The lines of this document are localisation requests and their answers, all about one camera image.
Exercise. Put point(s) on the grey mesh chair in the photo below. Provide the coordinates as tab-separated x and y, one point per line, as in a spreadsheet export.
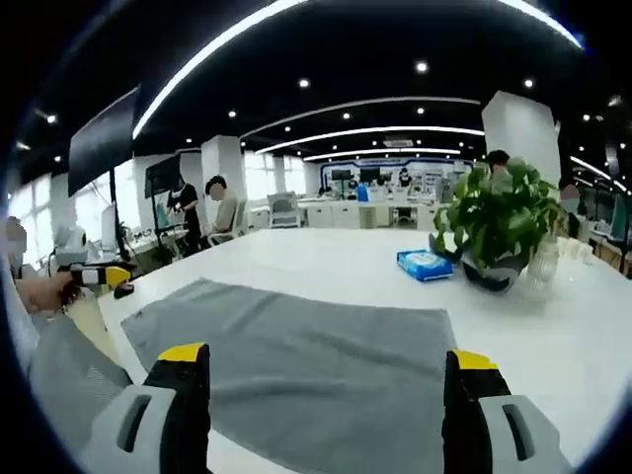
74	375

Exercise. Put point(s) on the grey towel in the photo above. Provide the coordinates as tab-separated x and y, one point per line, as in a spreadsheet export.
321	355

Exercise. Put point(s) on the blue wet wipes packet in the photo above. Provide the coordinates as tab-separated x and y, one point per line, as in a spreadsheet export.
423	265

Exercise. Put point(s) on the person's left hand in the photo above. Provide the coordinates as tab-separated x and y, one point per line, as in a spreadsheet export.
47	293

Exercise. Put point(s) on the potted green plant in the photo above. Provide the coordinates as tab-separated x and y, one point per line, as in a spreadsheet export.
498	217

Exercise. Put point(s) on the white office chair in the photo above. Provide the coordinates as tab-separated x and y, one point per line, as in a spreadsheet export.
285	210

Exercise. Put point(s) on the black hanging screen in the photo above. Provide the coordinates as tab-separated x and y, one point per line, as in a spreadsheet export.
101	143

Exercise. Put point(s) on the clear glass vase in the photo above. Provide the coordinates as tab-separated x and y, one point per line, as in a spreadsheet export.
543	264

